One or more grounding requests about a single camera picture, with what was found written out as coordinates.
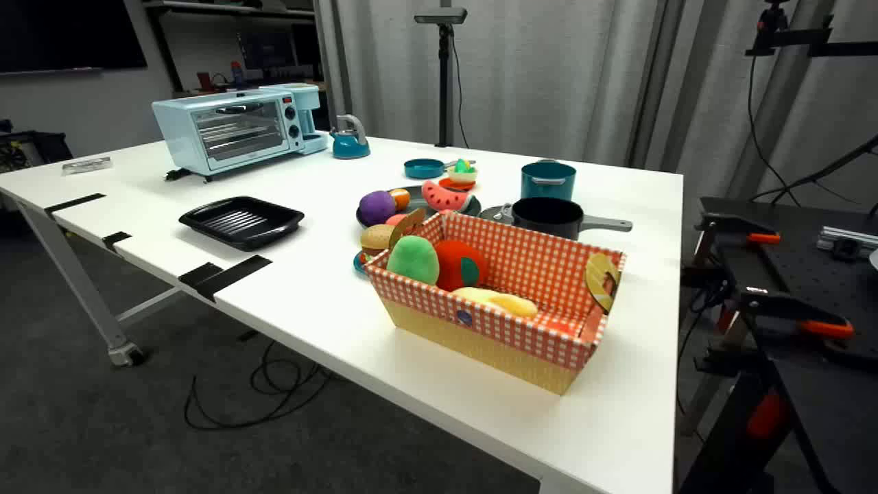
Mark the red plush tomato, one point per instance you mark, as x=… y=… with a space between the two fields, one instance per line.
x=456 y=263

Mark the green plush avocado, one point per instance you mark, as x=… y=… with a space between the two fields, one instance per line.
x=413 y=257

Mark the brown plush pastry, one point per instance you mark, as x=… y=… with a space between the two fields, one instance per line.
x=408 y=227

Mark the plush watermelon slice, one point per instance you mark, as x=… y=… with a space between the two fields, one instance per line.
x=446 y=196

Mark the orange plush peach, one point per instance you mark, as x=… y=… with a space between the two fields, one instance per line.
x=402 y=198

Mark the red bowl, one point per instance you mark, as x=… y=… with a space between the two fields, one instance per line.
x=456 y=185

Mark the purple plush eggplant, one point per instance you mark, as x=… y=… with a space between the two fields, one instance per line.
x=374 y=208

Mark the yellow plush banana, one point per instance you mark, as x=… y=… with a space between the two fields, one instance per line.
x=497 y=303

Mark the teal shallow pan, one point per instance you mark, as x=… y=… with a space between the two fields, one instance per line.
x=424 y=168

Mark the small teal dish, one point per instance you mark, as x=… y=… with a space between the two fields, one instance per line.
x=360 y=263

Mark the yellow corn toy green husk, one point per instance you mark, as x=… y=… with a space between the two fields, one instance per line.
x=461 y=164

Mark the orange gingham cardboard basket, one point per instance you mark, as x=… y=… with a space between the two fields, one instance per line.
x=496 y=344

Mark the teal toy kettle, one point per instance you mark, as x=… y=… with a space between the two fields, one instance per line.
x=349 y=139

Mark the brown plush cookie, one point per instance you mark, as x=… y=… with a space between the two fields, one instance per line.
x=606 y=278

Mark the black baking tray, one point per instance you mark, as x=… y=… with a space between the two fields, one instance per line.
x=242 y=222

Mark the wide black tape patch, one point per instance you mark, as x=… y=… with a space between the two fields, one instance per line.
x=230 y=274

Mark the grey curtain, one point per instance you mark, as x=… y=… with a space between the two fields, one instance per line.
x=566 y=71

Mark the light blue toaster oven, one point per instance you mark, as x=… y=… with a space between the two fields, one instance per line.
x=230 y=127

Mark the dark shelf unit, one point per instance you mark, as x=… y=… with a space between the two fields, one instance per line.
x=238 y=45

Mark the short black tape strip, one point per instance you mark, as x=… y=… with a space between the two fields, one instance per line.
x=116 y=238

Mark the white table leg with caster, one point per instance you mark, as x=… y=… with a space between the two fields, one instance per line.
x=84 y=282

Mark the white table label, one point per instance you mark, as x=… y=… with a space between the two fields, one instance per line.
x=86 y=164

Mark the long black tape strip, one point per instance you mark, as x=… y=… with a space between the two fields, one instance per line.
x=76 y=201

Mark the black side stand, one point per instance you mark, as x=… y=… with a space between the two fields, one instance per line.
x=825 y=400

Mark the black tripod camera stand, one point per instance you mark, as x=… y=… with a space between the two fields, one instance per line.
x=446 y=71

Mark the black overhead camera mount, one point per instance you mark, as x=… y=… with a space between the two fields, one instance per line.
x=796 y=37

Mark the black wall monitor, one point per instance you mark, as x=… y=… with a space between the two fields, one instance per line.
x=70 y=34

